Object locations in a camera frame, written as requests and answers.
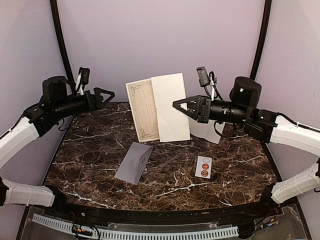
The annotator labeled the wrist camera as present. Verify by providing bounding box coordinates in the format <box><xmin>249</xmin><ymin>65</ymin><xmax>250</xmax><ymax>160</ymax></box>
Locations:
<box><xmin>196</xmin><ymin>66</ymin><xmax>217</xmax><ymax>100</ymax></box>
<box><xmin>74</xmin><ymin>67</ymin><xmax>90</xmax><ymax>96</ymax></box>

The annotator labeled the beige lined letter paper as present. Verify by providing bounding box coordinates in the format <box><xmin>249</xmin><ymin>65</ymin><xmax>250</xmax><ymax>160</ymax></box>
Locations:
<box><xmin>124</xmin><ymin>72</ymin><xmax>192</xmax><ymax>144</ymax></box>

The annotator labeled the red round seal sticker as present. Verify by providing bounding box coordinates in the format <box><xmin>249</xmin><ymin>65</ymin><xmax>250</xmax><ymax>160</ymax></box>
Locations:
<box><xmin>201</xmin><ymin>163</ymin><xmax>210</xmax><ymax>170</ymax></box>

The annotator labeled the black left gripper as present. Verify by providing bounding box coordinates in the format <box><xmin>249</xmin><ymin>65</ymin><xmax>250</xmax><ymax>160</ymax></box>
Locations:
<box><xmin>53</xmin><ymin>87</ymin><xmax>115</xmax><ymax>119</ymax></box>

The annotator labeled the grey envelope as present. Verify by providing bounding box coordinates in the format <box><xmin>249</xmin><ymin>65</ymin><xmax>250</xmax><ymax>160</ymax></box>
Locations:
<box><xmin>114</xmin><ymin>142</ymin><xmax>154</xmax><ymax>185</ymax></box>

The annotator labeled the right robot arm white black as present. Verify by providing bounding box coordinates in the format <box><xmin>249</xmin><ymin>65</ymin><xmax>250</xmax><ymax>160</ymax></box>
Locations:
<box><xmin>172</xmin><ymin>76</ymin><xmax>320</xmax><ymax>217</ymax></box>

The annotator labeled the black left frame post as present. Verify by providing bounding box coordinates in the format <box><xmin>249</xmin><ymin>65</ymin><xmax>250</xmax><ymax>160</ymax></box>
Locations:
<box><xmin>49</xmin><ymin>0</ymin><xmax>74</xmax><ymax>81</ymax></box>

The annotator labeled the white folded paper sheet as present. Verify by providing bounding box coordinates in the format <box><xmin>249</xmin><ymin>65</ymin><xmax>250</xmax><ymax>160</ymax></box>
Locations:
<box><xmin>188</xmin><ymin>117</ymin><xmax>225</xmax><ymax>144</ymax></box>

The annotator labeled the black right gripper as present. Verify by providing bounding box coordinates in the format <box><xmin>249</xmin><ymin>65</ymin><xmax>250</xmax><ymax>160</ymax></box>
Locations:
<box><xmin>172</xmin><ymin>94</ymin><xmax>249</xmax><ymax>125</ymax></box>

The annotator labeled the black frame post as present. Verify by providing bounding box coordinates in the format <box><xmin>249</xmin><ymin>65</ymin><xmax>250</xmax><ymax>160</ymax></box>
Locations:
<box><xmin>250</xmin><ymin>0</ymin><xmax>272</xmax><ymax>80</ymax></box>
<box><xmin>49</xmin><ymin>0</ymin><xmax>74</xmax><ymax>81</ymax></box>

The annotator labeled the brown round seal sticker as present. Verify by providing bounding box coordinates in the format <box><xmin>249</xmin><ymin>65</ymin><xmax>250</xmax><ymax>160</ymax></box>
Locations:
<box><xmin>201</xmin><ymin>170</ymin><xmax>209</xmax><ymax>177</ymax></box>

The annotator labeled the white slotted cable duct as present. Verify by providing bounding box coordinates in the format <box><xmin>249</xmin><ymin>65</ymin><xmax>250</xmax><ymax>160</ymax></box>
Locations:
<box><xmin>32</xmin><ymin>213</ymin><xmax>239</xmax><ymax>240</ymax></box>

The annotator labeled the wax seal sticker sheet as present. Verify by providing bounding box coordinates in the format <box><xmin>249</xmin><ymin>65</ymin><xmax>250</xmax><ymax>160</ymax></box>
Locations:
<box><xmin>195</xmin><ymin>156</ymin><xmax>212</xmax><ymax>179</ymax></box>

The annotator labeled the black right frame post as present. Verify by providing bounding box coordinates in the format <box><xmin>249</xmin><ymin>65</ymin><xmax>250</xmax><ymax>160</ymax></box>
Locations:
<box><xmin>250</xmin><ymin>0</ymin><xmax>272</xmax><ymax>80</ymax></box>

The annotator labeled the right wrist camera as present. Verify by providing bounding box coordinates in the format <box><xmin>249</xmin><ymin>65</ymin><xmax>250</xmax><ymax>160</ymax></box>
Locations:
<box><xmin>196</xmin><ymin>66</ymin><xmax>217</xmax><ymax>100</ymax></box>

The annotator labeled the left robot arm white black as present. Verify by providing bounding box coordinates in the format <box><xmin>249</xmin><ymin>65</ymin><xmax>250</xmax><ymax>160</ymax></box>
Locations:
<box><xmin>0</xmin><ymin>76</ymin><xmax>115</xmax><ymax>218</ymax></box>

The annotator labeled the black front rail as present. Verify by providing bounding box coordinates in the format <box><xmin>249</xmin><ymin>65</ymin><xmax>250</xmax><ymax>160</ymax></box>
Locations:
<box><xmin>45</xmin><ymin>194</ymin><xmax>277</xmax><ymax>226</ymax></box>

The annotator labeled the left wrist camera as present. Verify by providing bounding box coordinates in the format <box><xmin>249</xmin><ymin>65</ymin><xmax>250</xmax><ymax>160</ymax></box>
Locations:
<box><xmin>74</xmin><ymin>67</ymin><xmax>90</xmax><ymax>96</ymax></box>

